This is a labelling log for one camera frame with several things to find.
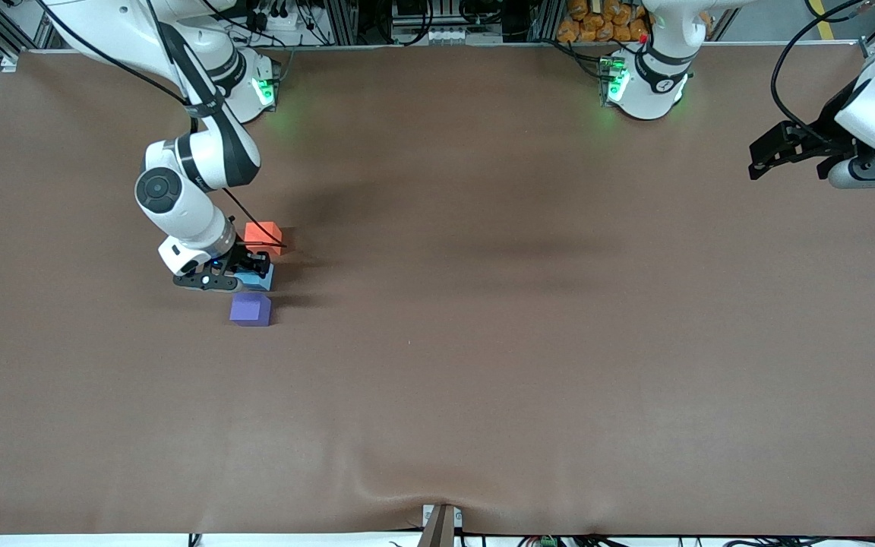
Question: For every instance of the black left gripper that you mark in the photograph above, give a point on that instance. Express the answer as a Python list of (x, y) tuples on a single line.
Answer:
[(818, 142)]

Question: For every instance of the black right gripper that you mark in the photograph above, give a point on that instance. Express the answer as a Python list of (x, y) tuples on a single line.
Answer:
[(243, 261)]

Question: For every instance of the blue foam block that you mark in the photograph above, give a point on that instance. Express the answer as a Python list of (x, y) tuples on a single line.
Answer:
[(261, 282)]

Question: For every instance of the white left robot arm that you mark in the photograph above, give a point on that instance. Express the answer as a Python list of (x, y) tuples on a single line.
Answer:
[(646, 87)]

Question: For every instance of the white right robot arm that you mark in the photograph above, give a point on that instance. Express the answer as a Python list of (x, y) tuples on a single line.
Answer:
[(179, 197)]

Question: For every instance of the orange foam block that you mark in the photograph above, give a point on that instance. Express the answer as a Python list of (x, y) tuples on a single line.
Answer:
[(263, 232)]

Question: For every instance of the purple foam block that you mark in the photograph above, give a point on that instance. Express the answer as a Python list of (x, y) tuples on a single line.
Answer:
[(249, 308)]

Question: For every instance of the white socket block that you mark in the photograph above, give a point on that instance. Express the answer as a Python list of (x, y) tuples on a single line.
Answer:
[(437, 35)]

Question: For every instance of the brown table mat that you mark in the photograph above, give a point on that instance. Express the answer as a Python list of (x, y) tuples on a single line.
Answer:
[(437, 380)]

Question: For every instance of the white power strip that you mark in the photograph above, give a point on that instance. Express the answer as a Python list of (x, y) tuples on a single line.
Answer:
[(278, 21)]

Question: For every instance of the pile of orange objects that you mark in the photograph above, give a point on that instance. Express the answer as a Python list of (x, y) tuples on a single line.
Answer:
[(597, 26)]

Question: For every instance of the green terminal connector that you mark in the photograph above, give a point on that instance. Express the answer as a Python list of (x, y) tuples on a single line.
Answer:
[(548, 542)]

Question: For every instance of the aluminium profile camera post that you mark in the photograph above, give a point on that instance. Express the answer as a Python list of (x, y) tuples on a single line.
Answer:
[(439, 532)]

